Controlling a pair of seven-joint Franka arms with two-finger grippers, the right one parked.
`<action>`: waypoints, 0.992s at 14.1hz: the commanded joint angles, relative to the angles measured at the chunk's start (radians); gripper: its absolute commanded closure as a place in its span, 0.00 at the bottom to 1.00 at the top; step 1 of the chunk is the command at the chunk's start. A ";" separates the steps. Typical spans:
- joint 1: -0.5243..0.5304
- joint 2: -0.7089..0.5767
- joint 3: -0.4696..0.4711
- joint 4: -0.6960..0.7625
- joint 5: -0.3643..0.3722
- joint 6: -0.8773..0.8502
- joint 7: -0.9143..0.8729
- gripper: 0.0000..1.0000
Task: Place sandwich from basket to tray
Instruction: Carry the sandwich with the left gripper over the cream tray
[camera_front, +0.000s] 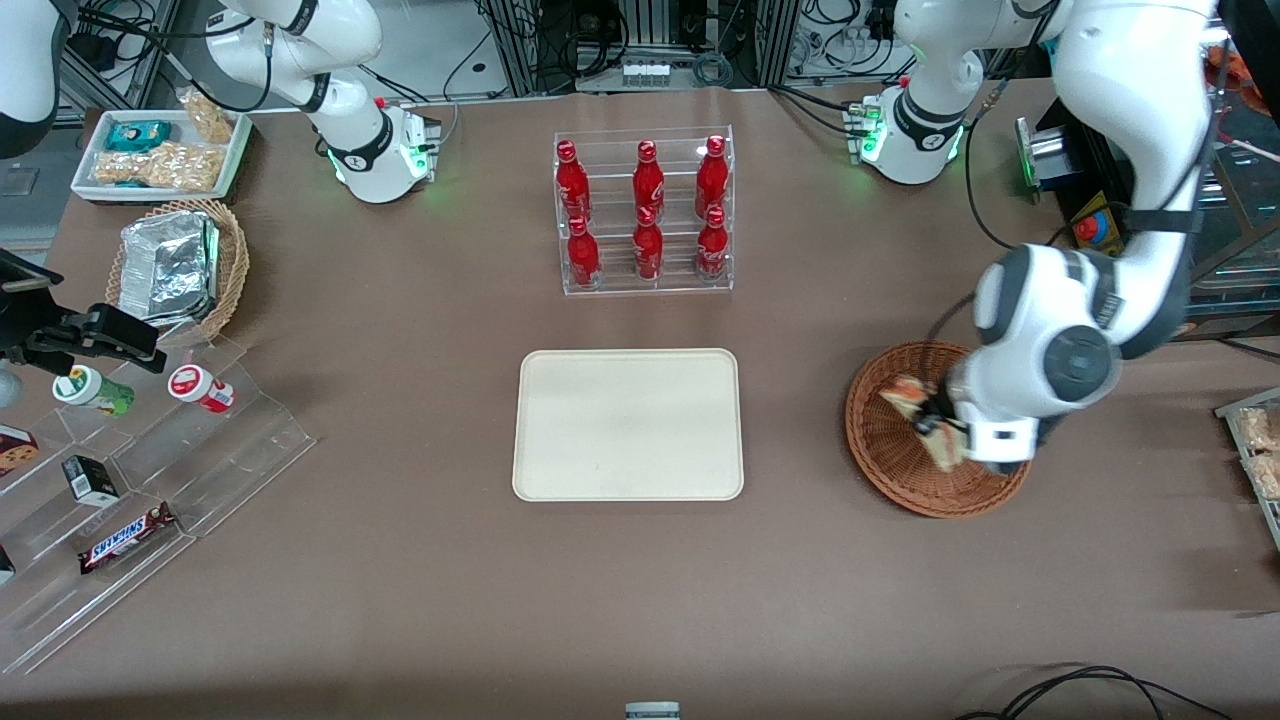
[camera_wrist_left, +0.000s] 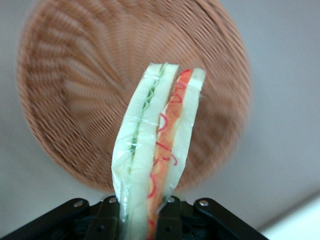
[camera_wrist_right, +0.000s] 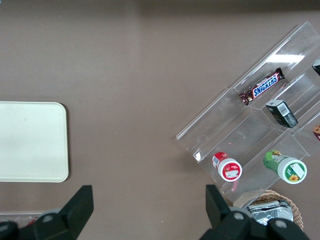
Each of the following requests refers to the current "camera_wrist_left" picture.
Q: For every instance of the triangular plastic-wrapped sandwich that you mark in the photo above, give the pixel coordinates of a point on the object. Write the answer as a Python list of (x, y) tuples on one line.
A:
[(142, 150)]

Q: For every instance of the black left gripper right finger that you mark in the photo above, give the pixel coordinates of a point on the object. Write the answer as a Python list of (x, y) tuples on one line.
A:
[(170, 220)]

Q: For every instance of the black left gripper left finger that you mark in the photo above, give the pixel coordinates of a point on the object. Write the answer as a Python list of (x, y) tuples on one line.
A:
[(107, 220)]

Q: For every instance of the round brown wicker basket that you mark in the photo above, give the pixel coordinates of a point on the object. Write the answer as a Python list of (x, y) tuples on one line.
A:
[(87, 87)]

